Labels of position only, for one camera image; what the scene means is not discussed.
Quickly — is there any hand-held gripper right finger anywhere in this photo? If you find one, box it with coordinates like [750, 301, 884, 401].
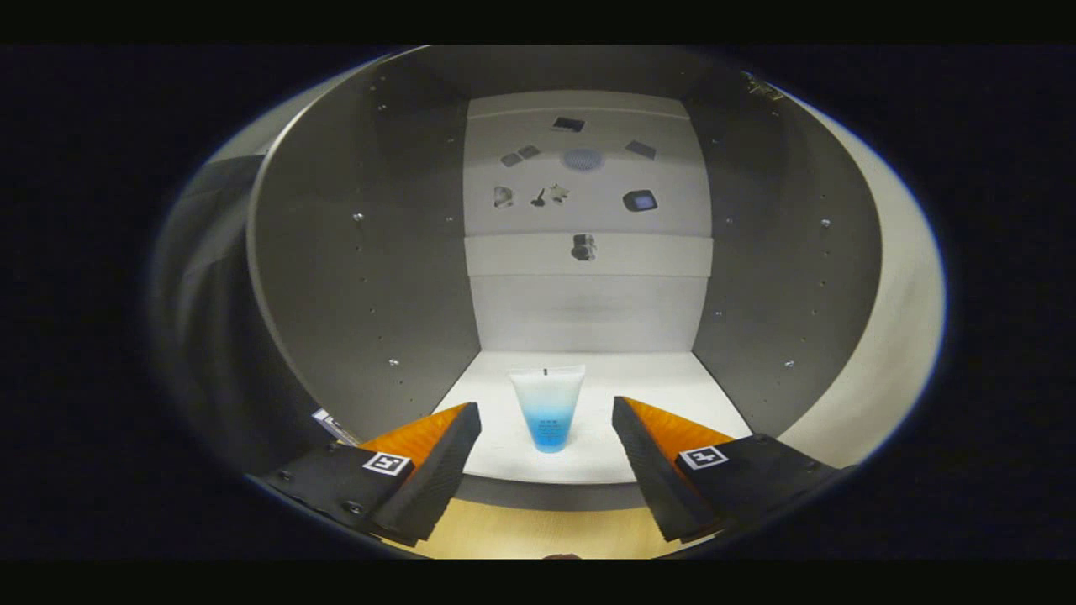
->
[611, 397, 850, 544]

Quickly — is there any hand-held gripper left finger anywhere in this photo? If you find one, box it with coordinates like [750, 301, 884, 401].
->
[251, 402, 483, 547]

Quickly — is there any blue translucent tube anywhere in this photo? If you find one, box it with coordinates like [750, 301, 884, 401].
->
[508, 364, 588, 455]

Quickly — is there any small white box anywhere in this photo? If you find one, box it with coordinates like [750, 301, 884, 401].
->
[312, 408, 361, 447]

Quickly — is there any grey cabinet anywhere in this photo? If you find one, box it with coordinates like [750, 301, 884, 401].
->
[247, 45, 883, 513]

